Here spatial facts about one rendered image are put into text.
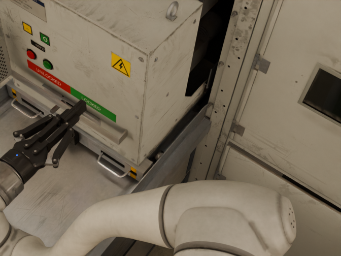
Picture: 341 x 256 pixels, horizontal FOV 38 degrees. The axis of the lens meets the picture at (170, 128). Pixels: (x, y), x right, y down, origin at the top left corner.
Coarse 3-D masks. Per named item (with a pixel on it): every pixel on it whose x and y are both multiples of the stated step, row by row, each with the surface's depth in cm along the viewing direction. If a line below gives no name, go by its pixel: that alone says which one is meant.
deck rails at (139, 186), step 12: (0, 96) 160; (0, 108) 161; (204, 108) 163; (192, 120) 158; (180, 132) 163; (192, 132) 164; (168, 144) 160; (180, 144) 160; (168, 156) 156; (156, 168) 151; (144, 180) 146; (132, 192) 142
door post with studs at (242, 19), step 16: (240, 0) 127; (256, 0) 124; (240, 16) 130; (240, 32) 134; (224, 48) 142; (240, 48) 138; (224, 64) 146; (240, 64) 142; (224, 80) 150; (224, 96) 155; (208, 112) 166; (224, 112) 160; (208, 144) 178; (208, 160) 184
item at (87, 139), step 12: (12, 84) 158; (12, 96) 161; (24, 96) 156; (36, 108) 157; (48, 108) 154; (84, 132) 150; (84, 144) 154; (96, 144) 149; (108, 156) 150; (120, 156) 146; (120, 168) 150; (144, 168) 145
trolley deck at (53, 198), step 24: (0, 120) 159; (24, 120) 160; (0, 144) 154; (72, 144) 156; (192, 144) 161; (48, 168) 151; (72, 168) 151; (96, 168) 152; (168, 168) 155; (24, 192) 145; (48, 192) 146; (72, 192) 147; (96, 192) 148; (120, 192) 148; (24, 216) 141; (48, 216) 141; (72, 216) 142; (48, 240) 137
